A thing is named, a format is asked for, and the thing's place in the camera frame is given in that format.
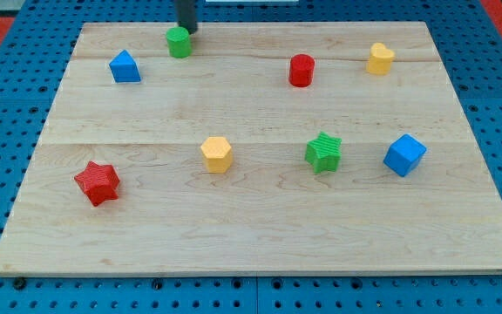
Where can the blue triangle block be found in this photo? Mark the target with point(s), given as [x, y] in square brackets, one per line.
[124, 68]

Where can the light wooden board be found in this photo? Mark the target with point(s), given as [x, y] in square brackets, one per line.
[269, 214]

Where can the yellow hexagon block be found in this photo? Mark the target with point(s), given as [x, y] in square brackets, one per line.
[217, 154]

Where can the green star block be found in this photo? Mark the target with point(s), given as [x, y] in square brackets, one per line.
[324, 153]

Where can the red cylinder block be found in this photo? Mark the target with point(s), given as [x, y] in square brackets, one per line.
[301, 70]

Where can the green cylinder block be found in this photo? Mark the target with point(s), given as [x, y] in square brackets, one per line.
[178, 41]

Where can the blue cube block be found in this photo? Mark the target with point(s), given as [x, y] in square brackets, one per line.
[404, 155]

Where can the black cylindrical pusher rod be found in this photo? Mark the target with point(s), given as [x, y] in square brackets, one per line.
[186, 15]

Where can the red star block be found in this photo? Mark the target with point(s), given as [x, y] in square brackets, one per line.
[98, 183]

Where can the yellow heart block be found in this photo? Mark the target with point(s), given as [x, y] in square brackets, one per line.
[380, 59]

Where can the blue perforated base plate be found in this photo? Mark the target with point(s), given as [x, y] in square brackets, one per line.
[33, 57]

